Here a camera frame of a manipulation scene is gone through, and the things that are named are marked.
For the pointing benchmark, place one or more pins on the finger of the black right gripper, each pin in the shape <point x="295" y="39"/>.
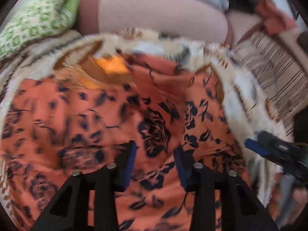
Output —
<point x="257" y="147"/>

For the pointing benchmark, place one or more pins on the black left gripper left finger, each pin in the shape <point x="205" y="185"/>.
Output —
<point x="87" y="201"/>

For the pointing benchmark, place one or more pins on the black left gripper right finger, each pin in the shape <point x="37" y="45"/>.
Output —
<point x="221" y="200"/>

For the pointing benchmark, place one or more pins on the orange black floral garment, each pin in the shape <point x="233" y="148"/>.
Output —
<point x="52" y="129"/>

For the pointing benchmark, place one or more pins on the striped beige quilt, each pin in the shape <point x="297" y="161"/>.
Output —
<point x="279" y="75"/>

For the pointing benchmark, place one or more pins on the beige leaf-pattern blanket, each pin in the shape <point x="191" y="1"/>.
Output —
<point x="244" y="102"/>

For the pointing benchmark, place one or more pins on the salmon orange cloth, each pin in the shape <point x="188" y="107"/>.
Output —
<point x="275" y="20"/>

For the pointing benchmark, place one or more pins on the green white patterned pillow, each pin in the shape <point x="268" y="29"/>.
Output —
<point x="37" y="20"/>

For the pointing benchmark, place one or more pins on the pink bolster cushion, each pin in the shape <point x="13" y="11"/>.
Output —
<point x="194" y="19"/>

